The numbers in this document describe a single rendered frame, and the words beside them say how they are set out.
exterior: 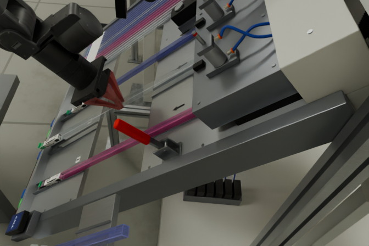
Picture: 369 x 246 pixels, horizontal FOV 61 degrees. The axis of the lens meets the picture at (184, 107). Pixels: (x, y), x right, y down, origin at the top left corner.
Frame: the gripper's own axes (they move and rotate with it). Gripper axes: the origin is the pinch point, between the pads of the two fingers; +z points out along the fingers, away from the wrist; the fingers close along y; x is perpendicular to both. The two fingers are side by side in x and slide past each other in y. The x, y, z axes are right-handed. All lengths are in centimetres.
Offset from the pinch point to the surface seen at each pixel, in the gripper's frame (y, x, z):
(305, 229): -26.5, -28.2, 18.3
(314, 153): 11, -25, 63
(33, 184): -10.2, 28.7, 2.4
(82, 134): -0.4, 15.1, 3.1
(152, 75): 81, 45, 56
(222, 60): -12.3, -29.2, -8.4
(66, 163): -7.6, 18.2, 3.1
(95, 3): 184, 103, 41
